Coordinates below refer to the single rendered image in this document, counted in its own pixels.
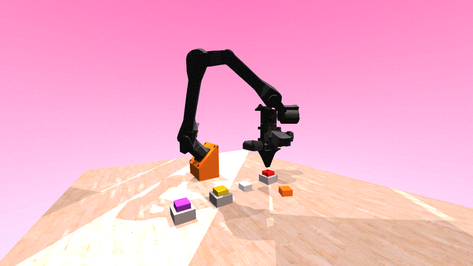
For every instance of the red button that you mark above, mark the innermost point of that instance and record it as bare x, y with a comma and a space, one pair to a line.
268, 177

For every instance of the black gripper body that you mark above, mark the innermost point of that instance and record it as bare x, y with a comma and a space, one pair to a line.
261, 144

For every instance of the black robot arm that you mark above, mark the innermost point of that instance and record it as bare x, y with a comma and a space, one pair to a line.
197, 61

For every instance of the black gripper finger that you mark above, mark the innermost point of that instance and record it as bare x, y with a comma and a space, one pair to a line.
265, 156
271, 155

